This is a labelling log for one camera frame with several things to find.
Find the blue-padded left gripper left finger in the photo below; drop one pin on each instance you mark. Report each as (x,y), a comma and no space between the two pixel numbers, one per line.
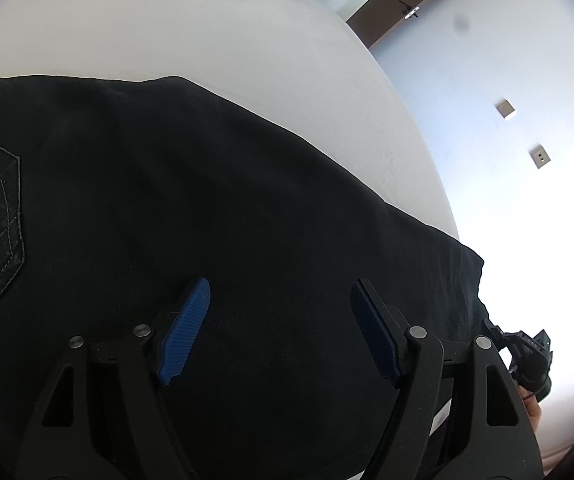
(179,338)

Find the black denim pants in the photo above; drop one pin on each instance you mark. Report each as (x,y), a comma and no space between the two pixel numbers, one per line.
(116,198)

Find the lower beige wall socket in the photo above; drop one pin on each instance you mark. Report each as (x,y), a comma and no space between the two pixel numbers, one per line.
(539,156)

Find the upper beige wall switch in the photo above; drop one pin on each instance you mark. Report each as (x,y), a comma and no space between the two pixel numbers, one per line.
(505,108)

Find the right hand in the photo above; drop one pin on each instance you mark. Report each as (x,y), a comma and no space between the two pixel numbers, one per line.
(532,407)

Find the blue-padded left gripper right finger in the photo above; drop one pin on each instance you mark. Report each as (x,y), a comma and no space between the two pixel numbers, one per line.
(402,352)

